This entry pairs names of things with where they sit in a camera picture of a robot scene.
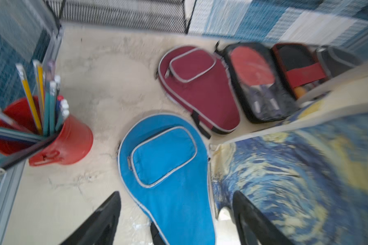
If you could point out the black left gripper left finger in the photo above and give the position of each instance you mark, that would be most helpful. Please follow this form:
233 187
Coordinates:
101 226

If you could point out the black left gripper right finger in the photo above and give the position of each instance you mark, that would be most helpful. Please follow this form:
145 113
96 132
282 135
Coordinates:
253 226

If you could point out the white canvas tote bag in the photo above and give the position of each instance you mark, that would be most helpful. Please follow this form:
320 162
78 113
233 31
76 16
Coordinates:
308 174

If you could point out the blue paddle case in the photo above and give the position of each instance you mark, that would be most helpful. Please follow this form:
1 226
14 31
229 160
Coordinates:
164 166

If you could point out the clear bagged red paddle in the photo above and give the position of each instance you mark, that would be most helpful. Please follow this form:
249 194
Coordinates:
257 83

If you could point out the maroon paddle case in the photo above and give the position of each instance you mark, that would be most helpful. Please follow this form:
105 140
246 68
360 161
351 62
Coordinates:
200 82

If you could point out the black red mesh paddle set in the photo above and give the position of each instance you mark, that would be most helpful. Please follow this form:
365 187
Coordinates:
300 69

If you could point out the black paddle case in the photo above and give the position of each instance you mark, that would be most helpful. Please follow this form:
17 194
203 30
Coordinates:
336 61

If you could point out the black mesh shelf rack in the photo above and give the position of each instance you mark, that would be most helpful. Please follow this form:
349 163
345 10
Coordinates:
161 16

